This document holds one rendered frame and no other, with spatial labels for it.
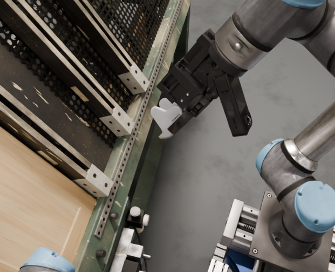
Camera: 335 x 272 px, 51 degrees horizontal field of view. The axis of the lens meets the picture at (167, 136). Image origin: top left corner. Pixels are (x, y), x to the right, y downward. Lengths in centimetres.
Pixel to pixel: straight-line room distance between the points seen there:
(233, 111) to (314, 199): 46
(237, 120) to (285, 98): 234
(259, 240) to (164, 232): 115
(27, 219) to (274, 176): 72
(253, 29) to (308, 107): 243
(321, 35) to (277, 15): 9
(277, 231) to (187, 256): 113
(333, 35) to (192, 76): 20
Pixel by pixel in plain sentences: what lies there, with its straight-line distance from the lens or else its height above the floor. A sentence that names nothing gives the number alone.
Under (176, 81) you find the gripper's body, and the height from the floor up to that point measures 167.
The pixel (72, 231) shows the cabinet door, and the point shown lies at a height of 94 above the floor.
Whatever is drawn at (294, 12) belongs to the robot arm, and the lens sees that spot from 48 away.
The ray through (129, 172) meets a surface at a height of 83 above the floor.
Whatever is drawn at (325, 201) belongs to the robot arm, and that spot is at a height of 127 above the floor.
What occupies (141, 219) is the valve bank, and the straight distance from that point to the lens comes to 143.
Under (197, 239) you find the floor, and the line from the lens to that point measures 219.
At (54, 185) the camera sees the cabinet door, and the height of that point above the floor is 106.
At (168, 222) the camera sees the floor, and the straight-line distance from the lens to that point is 222.
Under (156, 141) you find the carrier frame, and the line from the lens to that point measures 229.
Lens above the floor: 207
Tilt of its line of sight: 55 degrees down
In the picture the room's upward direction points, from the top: straight up
